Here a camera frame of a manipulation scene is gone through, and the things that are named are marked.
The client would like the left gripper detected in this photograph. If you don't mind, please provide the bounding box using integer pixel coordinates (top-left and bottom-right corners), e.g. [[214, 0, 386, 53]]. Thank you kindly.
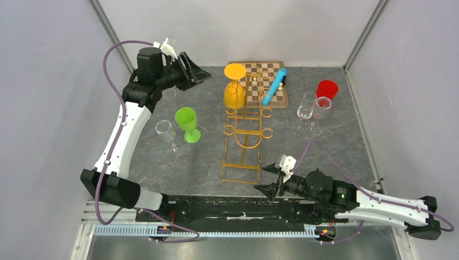
[[155, 51, 212, 92]]

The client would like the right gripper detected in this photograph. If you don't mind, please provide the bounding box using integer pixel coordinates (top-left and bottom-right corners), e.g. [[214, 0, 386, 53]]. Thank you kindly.
[[253, 162, 320, 203]]

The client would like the clear wine glass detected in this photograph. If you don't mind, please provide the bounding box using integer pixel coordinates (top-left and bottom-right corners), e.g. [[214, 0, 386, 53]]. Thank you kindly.
[[155, 120, 178, 152], [290, 92, 317, 136], [162, 88, 177, 101], [306, 96, 332, 132]]

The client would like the gold wire glass rack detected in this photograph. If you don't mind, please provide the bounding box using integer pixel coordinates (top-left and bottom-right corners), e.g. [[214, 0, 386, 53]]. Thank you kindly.
[[220, 62, 273, 185]]

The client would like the orange plastic wine glass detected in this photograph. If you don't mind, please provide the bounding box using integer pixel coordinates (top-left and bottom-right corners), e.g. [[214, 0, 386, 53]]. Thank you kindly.
[[224, 63, 246, 110]]

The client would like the green plastic wine glass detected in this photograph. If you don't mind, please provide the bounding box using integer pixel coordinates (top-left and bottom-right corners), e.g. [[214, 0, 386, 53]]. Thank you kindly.
[[175, 107, 201, 144]]

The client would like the red plastic wine glass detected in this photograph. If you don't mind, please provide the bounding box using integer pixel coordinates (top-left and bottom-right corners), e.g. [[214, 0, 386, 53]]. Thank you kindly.
[[316, 80, 339, 100]]

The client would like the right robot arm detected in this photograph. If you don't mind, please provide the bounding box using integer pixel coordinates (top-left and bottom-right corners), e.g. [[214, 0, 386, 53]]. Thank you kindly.
[[254, 164, 441, 241]]

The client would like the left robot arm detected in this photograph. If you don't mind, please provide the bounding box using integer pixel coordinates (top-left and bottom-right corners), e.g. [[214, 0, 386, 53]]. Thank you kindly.
[[80, 47, 211, 221]]

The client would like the wooden chessboard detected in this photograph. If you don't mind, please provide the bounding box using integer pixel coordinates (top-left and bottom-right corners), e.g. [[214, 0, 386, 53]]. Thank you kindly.
[[230, 61, 289, 108]]

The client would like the blue cylinder tube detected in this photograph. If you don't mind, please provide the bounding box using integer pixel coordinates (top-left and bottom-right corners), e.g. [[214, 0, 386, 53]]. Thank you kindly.
[[261, 68, 288, 106]]

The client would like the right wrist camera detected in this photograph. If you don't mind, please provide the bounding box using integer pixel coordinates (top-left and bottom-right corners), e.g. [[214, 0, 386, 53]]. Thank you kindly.
[[279, 154, 297, 183]]

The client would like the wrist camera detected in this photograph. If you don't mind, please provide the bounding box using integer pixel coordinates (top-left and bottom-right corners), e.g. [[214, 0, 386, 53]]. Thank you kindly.
[[153, 36, 178, 60], [279, 154, 297, 183]]

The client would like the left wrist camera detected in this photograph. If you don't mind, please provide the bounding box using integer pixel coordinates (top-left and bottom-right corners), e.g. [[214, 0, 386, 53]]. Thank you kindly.
[[153, 36, 178, 60]]

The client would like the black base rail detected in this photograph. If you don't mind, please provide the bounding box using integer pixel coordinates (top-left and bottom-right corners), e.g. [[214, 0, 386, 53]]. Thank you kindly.
[[154, 195, 335, 232]]

